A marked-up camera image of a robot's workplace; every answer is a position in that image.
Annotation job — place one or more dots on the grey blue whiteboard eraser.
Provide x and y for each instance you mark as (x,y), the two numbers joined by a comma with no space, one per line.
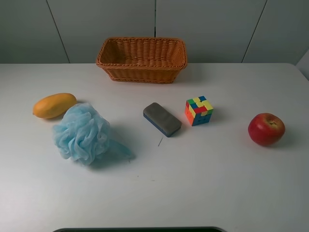
(162,119)

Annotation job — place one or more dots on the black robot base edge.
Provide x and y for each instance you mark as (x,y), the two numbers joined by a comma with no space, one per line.
(147,229)

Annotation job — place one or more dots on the multicoloured puzzle cube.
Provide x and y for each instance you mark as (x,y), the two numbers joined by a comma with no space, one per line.
(198,110)

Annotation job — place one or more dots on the orange wicker basket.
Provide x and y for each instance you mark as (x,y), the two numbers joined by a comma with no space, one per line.
(142,60)

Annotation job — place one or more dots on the light blue bath loofah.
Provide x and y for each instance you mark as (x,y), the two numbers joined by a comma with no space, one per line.
(83,135)

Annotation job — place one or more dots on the yellow orange mango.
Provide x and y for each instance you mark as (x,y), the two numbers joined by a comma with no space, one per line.
(54,105)

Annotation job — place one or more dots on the red apple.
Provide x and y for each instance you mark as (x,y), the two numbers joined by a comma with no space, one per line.
(265,129)

